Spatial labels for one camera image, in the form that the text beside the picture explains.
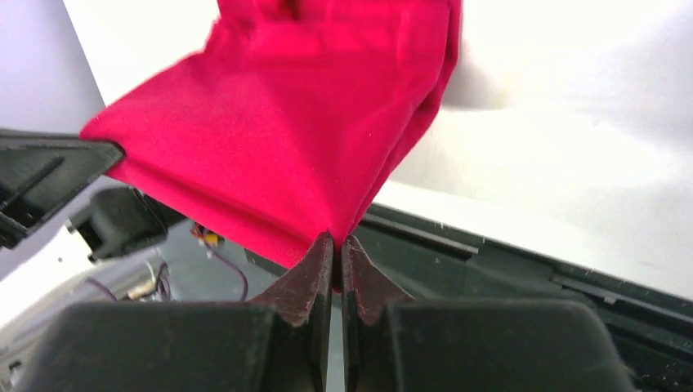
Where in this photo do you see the red t-shirt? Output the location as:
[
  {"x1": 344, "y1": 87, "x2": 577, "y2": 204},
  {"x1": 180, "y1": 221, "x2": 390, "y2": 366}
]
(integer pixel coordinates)
[{"x1": 80, "y1": 1, "x2": 462, "y2": 269}]

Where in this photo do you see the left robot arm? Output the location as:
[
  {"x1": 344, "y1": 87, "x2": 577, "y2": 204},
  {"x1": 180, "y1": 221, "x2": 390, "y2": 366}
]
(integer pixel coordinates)
[{"x1": 1, "y1": 129, "x2": 185, "y2": 326}]

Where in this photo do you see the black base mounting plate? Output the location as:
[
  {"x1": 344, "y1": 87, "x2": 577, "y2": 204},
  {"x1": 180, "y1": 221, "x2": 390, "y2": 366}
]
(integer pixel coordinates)
[{"x1": 244, "y1": 203, "x2": 693, "y2": 392}]

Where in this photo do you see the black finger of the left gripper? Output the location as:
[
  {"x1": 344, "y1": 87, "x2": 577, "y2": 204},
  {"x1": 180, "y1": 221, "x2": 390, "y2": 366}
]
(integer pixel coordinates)
[{"x1": 1, "y1": 128, "x2": 124, "y2": 249}]

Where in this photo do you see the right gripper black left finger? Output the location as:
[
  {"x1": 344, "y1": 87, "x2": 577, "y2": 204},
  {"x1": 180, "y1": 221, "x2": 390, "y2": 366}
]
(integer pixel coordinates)
[{"x1": 16, "y1": 233, "x2": 334, "y2": 391}]

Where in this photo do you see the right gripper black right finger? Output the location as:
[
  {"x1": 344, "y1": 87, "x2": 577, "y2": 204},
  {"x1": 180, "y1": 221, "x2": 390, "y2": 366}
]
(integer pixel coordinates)
[{"x1": 341, "y1": 236, "x2": 633, "y2": 391}]

